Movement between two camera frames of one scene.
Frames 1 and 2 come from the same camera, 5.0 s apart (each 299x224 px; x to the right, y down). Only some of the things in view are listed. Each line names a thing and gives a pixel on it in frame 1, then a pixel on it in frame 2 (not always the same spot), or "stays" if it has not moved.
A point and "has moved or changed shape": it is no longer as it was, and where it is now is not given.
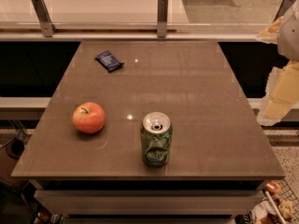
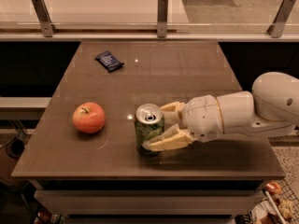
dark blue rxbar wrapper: [108, 61] stays
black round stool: [15, 149] stays
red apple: [88, 118] stays
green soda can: [156, 138] has moved or changed shape
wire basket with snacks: [277, 204] stays
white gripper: [290, 36] to [201, 116]
